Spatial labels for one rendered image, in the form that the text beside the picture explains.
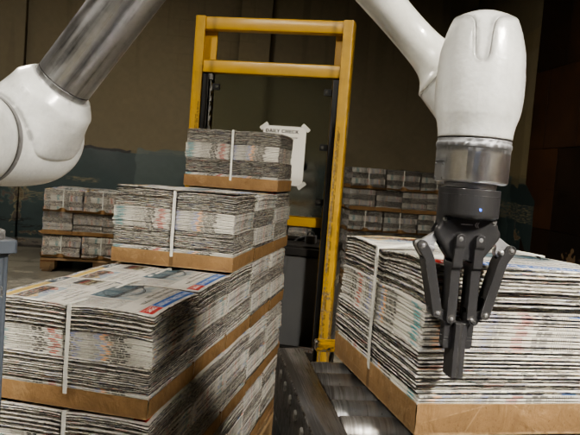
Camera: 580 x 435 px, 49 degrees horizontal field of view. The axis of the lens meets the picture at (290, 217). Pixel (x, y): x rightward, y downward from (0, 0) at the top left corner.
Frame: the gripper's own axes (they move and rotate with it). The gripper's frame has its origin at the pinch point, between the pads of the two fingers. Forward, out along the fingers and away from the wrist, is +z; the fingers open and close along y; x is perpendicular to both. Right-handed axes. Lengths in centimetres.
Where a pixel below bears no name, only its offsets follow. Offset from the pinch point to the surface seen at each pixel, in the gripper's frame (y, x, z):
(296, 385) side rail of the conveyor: 16.1, -22.5, 13.0
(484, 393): -6.2, -3.5, 6.8
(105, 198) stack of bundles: 135, -586, 15
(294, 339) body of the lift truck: -14, -231, 59
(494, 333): -6.7, -3.6, -1.2
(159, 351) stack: 40, -58, 19
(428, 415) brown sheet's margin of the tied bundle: 1.8, -2.1, 9.6
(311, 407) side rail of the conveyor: 15.3, -12.8, 13.0
